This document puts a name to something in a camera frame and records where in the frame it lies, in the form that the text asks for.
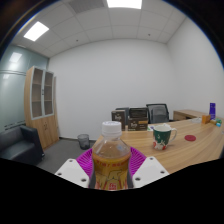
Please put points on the wooden side desk unit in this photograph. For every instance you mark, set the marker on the wooden side desk unit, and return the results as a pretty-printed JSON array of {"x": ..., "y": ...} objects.
[{"x": 188, "y": 114}]

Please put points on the ceiling air vent grille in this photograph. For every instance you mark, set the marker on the ceiling air vent grille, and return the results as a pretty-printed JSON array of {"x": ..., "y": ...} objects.
[{"x": 86, "y": 5}]

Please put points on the amber drink bottle white cap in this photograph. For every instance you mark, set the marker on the amber drink bottle white cap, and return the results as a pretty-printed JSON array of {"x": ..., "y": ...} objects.
[{"x": 111, "y": 156}]

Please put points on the black leather sofa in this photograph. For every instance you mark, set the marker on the black leather sofa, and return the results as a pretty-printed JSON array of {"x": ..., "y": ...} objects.
[{"x": 18, "y": 143}]

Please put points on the large rectangular ceiling light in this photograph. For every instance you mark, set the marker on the large rectangular ceiling light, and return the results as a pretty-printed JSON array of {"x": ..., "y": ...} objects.
[{"x": 124, "y": 3}]

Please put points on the dark mesh waste bin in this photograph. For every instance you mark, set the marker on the dark mesh waste bin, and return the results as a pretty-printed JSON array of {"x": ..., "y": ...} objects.
[{"x": 83, "y": 141}]

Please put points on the tall blue box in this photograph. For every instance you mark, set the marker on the tall blue box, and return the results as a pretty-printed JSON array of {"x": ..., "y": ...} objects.
[{"x": 212, "y": 111}]

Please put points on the small rectangular ceiling light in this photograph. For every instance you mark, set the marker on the small rectangular ceiling light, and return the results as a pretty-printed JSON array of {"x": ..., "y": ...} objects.
[{"x": 36, "y": 31}]

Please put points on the tall dark brown box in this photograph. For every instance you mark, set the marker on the tall dark brown box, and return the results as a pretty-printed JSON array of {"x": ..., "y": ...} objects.
[{"x": 118, "y": 120}]

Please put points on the black mesh office chair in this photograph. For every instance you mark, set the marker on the black mesh office chair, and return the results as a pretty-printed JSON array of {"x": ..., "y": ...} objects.
[{"x": 157, "y": 114}]

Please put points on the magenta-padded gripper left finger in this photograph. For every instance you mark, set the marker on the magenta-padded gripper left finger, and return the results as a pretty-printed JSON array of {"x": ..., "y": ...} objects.
[{"x": 71, "y": 170}]

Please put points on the green and white mug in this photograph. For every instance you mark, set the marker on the green and white mug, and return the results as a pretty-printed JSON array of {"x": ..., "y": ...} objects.
[{"x": 162, "y": 136}]

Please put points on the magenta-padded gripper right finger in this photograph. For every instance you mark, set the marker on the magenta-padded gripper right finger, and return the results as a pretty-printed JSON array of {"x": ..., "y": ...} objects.
[{"x": 150, "y": 170}]

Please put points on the flat round red coaster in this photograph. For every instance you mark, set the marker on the flat round red coaster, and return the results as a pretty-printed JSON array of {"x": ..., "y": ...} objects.
[{"x": 190, "y": 137}]

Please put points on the orange cardboard box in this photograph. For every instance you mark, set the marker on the orange cardboard box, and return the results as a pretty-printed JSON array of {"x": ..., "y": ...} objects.
[{"x": 205, "y": 119}]

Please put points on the wooden glass-door shelf cabinet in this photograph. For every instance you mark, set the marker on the wooden glass-door shelf cabinet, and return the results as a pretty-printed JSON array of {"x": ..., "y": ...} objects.
[{"x": 41, "y": 110}]

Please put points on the black flat box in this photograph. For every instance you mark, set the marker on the black flat box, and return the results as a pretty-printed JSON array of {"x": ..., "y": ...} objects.
[{"x": 138, "y": 113}]

